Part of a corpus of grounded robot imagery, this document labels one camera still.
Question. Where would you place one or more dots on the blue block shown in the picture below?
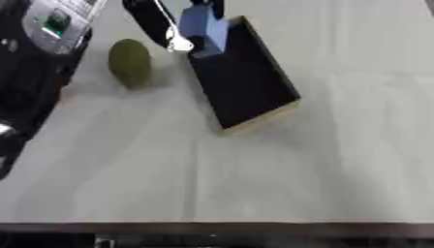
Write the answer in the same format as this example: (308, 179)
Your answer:
(204, 30)

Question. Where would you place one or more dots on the green oval toy fruit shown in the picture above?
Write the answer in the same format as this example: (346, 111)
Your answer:
(130, 63)

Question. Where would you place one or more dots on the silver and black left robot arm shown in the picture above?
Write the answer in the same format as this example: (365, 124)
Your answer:
(39, 84)

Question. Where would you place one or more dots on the tan cardboard box black inside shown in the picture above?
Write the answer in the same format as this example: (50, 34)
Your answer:
(248, 84)

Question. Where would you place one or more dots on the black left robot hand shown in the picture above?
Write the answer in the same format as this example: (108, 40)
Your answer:
(148, 19)

